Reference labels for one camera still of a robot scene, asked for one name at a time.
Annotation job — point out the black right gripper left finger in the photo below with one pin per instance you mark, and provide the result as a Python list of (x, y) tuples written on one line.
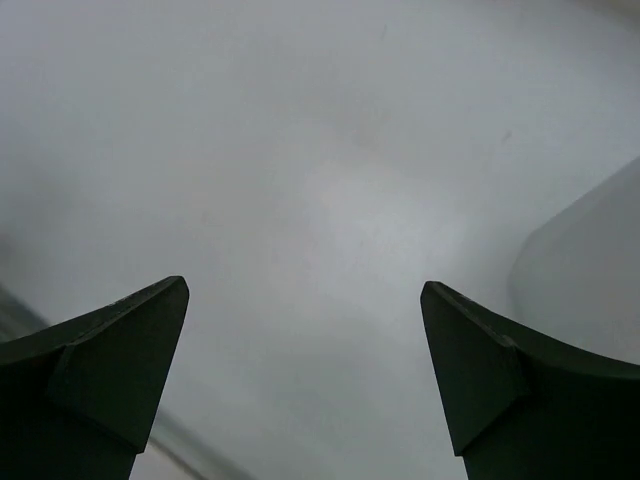
[(90, 385)]

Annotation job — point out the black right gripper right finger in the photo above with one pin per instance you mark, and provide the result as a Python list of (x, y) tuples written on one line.
[(522, 405)]

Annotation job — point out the white octagonal bin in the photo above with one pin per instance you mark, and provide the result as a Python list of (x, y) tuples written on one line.
[(576, 277)]

